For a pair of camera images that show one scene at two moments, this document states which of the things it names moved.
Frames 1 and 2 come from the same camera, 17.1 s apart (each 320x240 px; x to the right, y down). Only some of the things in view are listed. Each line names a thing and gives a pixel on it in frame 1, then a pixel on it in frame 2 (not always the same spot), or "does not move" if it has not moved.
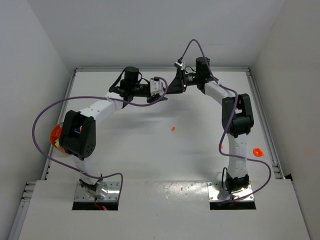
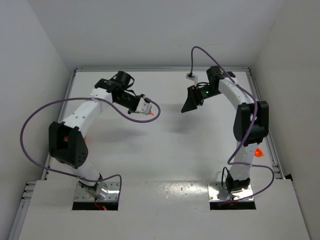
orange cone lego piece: [258, 152] does not move
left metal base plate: [82, 194] does not move
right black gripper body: [181, 81] to [195, 95]
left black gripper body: [150, 97] to [133, 103]
